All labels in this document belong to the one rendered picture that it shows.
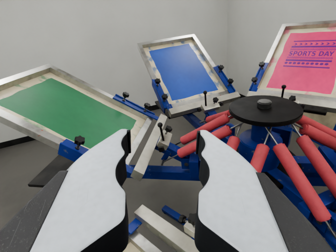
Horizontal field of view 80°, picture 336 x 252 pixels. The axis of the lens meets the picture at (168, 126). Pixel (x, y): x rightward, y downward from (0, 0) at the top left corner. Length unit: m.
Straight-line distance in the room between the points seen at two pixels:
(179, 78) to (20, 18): 2.92
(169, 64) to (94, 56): 2.31
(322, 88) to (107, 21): 3.28
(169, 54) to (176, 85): 0.37
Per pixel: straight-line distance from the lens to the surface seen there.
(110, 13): 3.99
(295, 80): 1.82
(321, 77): 1.83
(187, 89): 1.68
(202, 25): 4.49
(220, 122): 1.09
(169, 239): 0.83
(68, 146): 0.98
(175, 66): 1.85
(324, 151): 1.30
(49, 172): 1.54
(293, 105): 1.08
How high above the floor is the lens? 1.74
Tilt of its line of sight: 28 degrees down
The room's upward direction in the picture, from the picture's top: 8 degrees counter-clockwise
